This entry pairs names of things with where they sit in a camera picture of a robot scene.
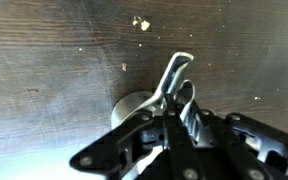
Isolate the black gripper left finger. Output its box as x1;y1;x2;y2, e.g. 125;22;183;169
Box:
69;94;206;180

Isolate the yellow food crumb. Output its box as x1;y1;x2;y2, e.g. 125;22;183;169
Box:
132;15;152;33

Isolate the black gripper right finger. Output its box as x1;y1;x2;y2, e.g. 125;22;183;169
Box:
183;101;288;180

